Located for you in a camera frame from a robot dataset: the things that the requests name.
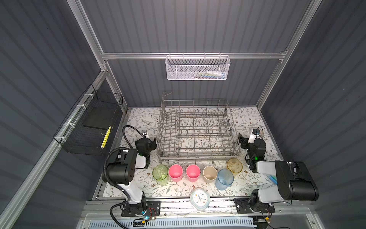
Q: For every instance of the grey wire dish rack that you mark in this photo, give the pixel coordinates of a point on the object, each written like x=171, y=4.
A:
x=196, y=130

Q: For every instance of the blue textured cup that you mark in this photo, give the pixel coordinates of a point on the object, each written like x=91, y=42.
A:
x=224, y=179

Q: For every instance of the markers in white basket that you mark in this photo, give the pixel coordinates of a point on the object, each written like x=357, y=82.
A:
x=218, y=75

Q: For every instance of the white mesh wall basket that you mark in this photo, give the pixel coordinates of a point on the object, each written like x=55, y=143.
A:
x=178, y=68

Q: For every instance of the pink cup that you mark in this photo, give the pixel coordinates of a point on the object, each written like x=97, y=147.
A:
x=175, y=172
x=193, y=172

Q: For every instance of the white square clock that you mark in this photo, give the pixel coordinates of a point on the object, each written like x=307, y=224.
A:
x=200, y=199

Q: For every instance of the green transparent cup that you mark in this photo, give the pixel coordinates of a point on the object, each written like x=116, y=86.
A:
x=160, y=174

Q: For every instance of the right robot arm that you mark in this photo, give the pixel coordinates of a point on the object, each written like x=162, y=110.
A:
x=293, y=180

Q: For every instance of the yellow marker in black basket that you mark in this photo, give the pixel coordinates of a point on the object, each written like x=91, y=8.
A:
x=106, y=136

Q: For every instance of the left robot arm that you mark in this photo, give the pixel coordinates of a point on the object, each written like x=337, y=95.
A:
x=120, y=166

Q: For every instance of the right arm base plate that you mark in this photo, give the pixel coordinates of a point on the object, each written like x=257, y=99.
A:
x=246, y=206

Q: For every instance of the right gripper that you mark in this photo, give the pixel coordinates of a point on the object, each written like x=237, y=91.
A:
x=246, y=143

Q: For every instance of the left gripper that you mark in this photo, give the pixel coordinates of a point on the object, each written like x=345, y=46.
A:
x=151, y=144

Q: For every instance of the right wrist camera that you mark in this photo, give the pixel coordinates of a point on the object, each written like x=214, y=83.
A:
x=256, y=133

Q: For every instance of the black wire wall basket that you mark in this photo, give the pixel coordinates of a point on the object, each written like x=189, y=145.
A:
x=74, y=138

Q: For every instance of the right pink cup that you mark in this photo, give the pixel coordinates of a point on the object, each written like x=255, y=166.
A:
x=193, y=172

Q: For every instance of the yellow transparent cup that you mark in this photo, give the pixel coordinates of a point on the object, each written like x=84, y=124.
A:
x=235, y=166

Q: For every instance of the highlighter pack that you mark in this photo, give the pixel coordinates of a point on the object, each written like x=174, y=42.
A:
x=273, y=179

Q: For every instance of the left pink cup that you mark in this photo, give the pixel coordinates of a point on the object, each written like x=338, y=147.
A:
x=175, y=172

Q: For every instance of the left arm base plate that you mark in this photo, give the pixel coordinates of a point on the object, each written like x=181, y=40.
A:
x=149, y=208

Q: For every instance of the beige cup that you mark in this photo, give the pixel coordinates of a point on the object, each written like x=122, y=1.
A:
x=209, y=174

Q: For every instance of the black pad in basket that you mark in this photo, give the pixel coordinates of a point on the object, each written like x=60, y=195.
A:
x=99, y=118

